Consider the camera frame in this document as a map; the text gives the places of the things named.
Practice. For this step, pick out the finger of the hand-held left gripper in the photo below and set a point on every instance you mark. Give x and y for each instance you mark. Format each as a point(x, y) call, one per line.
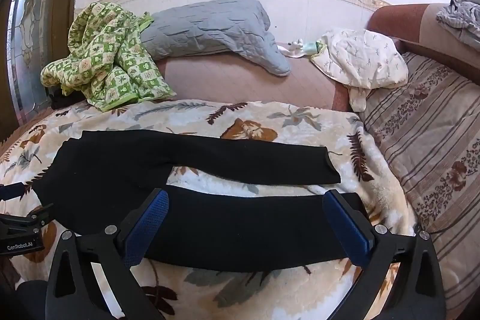
point(10, 191)

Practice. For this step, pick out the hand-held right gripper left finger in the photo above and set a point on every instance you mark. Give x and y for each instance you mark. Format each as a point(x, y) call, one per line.
point(150, 218)

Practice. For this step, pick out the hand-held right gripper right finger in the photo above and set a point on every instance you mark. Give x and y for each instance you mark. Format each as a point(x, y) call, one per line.
point(347, 226)

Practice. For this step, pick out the black pants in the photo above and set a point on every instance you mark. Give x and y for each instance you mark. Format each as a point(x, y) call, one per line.
point(225, 226)

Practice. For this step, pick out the person's dark trouser leg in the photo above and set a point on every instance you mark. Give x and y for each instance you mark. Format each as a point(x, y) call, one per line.
point(32, 299)

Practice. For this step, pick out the leaf print fleece blanket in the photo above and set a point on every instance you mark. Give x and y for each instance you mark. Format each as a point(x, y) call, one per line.
point(262, 117)

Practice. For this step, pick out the brown bed mattress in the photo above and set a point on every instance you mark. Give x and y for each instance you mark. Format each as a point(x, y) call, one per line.
point(240, 80)

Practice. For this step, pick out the green patterned quilt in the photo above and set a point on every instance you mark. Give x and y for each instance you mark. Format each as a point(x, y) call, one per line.
point(108, 57)

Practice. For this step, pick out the white printed cloth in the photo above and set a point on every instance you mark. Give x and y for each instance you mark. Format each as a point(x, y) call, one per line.
point(360, 57)

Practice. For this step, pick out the pale green packet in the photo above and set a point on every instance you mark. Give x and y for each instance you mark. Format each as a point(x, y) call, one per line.
point(312, 47)

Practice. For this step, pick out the small white object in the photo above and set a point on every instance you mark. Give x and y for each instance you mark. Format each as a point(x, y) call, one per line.
point(296, 45)

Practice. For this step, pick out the grey quilted pillow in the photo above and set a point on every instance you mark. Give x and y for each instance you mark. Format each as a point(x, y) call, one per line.
point(210, 31)

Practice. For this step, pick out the brown headboard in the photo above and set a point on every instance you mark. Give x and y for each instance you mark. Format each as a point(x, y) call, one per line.
point(408, 24)

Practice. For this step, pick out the grey garment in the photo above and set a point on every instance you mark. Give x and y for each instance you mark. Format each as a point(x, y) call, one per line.
point(459, 18)

